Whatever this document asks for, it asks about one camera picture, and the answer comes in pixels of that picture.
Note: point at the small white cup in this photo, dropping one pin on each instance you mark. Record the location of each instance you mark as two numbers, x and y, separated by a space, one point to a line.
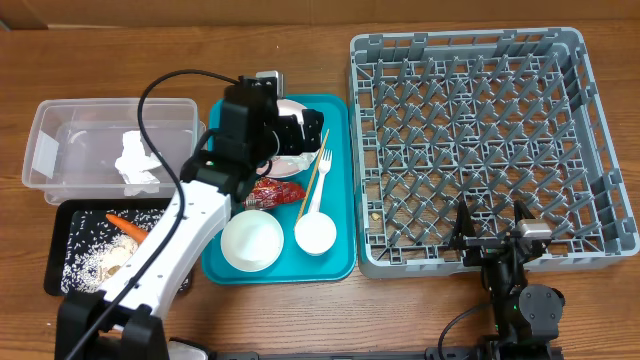
315 233

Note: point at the pink plate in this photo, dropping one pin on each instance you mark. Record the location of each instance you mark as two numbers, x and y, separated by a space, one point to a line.
290 167

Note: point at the teal plastic tray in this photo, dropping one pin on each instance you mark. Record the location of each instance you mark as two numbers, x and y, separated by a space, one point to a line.
293 264

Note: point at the orange carrot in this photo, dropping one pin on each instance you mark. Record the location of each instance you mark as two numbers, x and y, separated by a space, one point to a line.
131 230

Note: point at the white napkin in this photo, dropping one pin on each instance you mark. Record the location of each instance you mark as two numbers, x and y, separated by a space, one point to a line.
134 165
304 161

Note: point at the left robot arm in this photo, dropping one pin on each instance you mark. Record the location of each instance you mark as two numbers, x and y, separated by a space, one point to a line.
123 319

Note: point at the white bowl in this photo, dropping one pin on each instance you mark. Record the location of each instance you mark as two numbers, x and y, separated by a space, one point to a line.
252 241

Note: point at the clear plastic bin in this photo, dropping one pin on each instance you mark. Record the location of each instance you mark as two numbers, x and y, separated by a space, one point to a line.
73 145

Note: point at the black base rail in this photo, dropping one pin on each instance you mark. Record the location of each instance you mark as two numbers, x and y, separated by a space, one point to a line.
350 356

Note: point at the red snack wrapper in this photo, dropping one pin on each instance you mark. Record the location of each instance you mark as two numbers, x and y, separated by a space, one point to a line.
270 193

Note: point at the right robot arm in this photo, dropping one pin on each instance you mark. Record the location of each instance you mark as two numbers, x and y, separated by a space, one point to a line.
526 315

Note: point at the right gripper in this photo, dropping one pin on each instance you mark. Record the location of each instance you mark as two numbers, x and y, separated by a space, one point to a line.
488 247

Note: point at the black plastic tray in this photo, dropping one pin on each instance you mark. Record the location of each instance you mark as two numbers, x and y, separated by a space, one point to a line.
61 229

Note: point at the wooden chopstick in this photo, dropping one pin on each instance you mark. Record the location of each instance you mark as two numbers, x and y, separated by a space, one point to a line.
313 176

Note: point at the grey dishwasher rack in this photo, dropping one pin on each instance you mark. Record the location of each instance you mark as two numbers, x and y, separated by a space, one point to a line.
491 117

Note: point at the rice and peanut shells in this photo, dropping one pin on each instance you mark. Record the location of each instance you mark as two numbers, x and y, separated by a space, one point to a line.
95 249

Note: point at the white plastic fork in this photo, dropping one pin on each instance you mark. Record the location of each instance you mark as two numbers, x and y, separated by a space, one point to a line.
323 169

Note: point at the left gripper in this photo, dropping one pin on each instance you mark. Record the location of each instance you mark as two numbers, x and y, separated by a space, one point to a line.
298 142

